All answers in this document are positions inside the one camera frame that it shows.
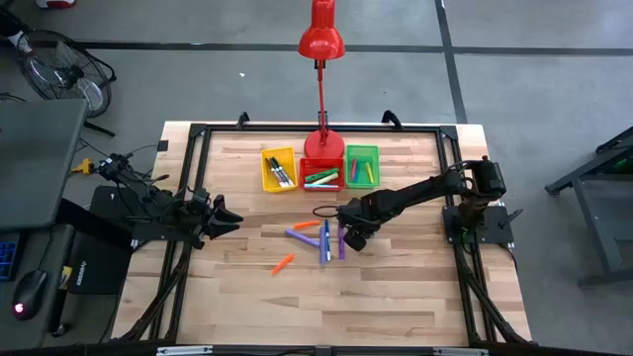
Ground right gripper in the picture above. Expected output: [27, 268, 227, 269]
[338, 195, 385, 252]

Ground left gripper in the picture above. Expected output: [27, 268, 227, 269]
[187, 187, 244, 248]

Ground black Expo marker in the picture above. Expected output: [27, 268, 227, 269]
[265, 157, 282, 189]

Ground green highlighter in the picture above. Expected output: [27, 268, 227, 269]
[304, 167, 341, 184]

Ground yellow plastic basket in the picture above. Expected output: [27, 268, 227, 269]
[260, 145, 300, 194]

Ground green plastic basket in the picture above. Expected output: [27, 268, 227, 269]
[344, 143, 383, 190]

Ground red plastic basket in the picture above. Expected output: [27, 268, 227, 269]
[298, 156, 347, 193]

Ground black computer case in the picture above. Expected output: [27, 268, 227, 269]
[66, 231, 135, 297]

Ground yellow plug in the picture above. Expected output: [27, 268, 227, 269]
[71, 156, 96, 177]

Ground grey side desk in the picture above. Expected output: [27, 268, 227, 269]
[0, 98, 89, 232]

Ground red desk lamp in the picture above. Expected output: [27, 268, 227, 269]
[297, 0, 347, 160]

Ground black computer mouse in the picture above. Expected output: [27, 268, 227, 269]
[12, 269, 49, 321]

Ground black floor fan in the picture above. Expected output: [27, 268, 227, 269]
[17, 28, 118, 138]

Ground black keyboard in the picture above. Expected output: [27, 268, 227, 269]
[0, 231, 22, 283]

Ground dark grey desk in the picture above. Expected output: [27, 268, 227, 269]
[0, 222, 75, 350]

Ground dark grey metal stand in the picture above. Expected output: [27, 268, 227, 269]
[543, 126, 633, 288]

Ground person's leg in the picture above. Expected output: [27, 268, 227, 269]
[0, 7, 25, 39]

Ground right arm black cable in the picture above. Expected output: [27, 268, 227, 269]
[312, 205, 347, 220]

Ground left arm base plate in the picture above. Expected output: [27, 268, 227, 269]
[131, 202, 205, 243]

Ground black floor cable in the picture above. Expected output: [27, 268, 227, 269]
[121, 142, 159, 160]

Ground black aluminium table frame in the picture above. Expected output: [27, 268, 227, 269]
[111, 122, 533, 347]

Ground silver metal bracket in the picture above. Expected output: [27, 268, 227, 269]
[156, 345, 214, 356]
[433, 347, 490, 356]

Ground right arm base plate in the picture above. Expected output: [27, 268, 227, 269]
[442, 205, 524, 245]

